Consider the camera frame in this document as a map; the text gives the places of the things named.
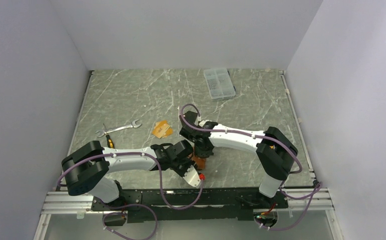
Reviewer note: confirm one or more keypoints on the silver open-end wrench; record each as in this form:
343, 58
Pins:
134, 124

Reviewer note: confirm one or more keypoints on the clear plastic screw box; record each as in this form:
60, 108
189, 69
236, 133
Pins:
219, 84

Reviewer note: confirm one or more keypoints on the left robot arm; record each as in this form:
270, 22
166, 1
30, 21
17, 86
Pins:
84, 170

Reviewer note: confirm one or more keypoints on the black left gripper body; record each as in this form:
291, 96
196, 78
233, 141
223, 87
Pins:
180, 167

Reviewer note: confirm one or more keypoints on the aluminium frame rail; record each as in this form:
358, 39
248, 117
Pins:
60, 202

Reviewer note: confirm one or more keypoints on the gold card stack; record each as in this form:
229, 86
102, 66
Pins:
162, 129

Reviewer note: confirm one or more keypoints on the brown leather card holder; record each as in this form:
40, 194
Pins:
200, 163

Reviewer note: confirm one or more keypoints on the yellow black screwdriver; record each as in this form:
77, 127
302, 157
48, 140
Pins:
110, 143

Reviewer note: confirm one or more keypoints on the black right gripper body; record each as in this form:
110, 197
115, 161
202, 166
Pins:
201, 152

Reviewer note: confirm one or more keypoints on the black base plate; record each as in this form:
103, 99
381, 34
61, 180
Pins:
191, 204

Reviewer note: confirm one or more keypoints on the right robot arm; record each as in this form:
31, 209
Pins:
274, 151

